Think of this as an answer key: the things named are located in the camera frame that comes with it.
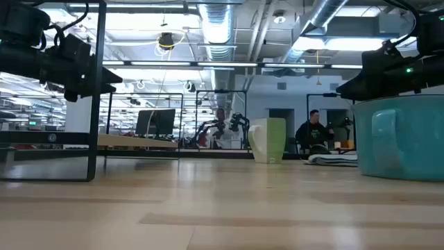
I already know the wooden shelf black metal frame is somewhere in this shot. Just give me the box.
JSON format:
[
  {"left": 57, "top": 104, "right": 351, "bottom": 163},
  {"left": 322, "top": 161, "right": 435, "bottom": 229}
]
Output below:
[{"left": 0, "top": 0, "right": 184, "bottom": 183}]

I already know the person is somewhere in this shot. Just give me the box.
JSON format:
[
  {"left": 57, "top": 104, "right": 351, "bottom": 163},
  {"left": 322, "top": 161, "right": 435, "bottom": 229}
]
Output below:
[
  {"left": 295, "top": 109, "right": 335, "bottom": 154},
  {"left": 207, "top": 108, "right": 241, "bottom": 150}
]

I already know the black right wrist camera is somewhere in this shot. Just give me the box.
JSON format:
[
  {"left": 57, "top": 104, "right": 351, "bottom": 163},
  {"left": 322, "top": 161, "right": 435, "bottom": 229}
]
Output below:
[{"left": 361, "top": 39, "right": 407, "bottom": 70}]

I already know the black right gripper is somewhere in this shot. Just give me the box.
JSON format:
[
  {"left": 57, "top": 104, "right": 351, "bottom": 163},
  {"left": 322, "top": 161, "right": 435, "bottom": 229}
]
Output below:
[{"left": 335, "top": 59, "right": 422, "bottom": 102}]

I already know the black aluminium table frame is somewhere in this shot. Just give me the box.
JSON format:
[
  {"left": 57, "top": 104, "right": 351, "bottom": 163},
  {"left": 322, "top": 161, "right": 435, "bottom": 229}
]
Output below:
[{"left": 13, "top": 148, "right": 358, "bottom": 161}]

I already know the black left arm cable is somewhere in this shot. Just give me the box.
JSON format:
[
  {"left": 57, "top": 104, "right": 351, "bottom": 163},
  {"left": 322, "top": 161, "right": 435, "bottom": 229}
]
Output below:
[{"left": 40, "top": 2, "right": 90, "bottom": 50}]

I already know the overhead light bar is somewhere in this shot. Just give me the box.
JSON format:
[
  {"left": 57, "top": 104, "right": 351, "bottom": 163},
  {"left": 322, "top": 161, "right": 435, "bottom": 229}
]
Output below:
[{"left": 102, "top": 60, "right": 364, "bottom": 70}]

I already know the grey folded cloth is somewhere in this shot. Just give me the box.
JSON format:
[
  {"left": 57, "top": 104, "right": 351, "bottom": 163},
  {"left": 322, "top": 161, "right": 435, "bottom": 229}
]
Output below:
[{"left": 305, "top": 153, "right": 359, "bottom": 168}]

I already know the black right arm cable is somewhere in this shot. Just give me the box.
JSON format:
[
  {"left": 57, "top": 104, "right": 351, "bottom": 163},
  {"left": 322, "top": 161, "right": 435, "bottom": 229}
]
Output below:
[{"left": 382, "top": 0, "right": 421, "bottom": 48}]

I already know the black overhead camera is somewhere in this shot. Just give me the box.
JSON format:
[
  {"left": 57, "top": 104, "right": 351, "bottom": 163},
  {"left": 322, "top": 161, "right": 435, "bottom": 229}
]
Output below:
[{"left": 158, "top": 32, "right": 176, "bottom": 51}]

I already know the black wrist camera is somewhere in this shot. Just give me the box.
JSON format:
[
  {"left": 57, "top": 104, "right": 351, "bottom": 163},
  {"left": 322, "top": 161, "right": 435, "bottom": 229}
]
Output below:
[
  {"left": 361, "top": 39, "right": 407, "bottom": 70},
  {"left": 57, "top": 33, "right": 93, "bottom": 60}
]

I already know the green ribbed mug white handle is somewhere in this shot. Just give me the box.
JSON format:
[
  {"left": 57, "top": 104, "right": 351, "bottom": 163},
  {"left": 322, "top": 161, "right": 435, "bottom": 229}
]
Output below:
[{"left": 247, "top": 117, "right": 287, "bottom": 165}]

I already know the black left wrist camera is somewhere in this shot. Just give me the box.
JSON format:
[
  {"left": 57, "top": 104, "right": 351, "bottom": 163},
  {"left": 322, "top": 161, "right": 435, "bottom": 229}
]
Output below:
[{"left": 57, "top": 33, "right": 93, "bottom": 60}]

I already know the large teal mug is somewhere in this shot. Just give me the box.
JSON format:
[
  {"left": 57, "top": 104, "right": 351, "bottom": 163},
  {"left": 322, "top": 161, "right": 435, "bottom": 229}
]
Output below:
[{"left": 352, "top": 94, "right": 444, "bottom": 183}]

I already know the black background station frame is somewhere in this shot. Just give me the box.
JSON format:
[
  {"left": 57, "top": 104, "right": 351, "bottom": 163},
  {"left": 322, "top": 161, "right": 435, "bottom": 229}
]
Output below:
[
  {"left": 306, "top": 92, "right": 357, "bottom": 154},
  {"left": 195, "top": 89, "right": 248, "bottom": 152}
]

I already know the silver ventilation duct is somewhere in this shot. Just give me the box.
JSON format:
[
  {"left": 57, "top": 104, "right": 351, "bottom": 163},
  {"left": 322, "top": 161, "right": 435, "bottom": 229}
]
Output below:
[{"left": 198, "top": 2, "right": 235, "bottom": 109}]

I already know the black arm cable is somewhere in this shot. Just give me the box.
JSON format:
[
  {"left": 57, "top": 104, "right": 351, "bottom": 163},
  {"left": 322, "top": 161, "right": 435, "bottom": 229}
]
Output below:
[
  {"left": 382, "top": 0, "right": 421, "bottom": 48},
  {"left": 40, "top": 2, "right": 90, "bottom": 50}
]

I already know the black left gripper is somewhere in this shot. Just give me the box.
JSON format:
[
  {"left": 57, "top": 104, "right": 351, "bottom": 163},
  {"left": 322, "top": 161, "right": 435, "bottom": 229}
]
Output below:
[{"left": 40, "top": 47, "right": 123, "bottom": 103}]

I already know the black background monitor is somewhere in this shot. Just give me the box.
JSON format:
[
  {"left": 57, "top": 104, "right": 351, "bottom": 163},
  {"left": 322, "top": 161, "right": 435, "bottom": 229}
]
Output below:
[{"left": 135, "top": 108, "right": 177, "bottom": 137}]

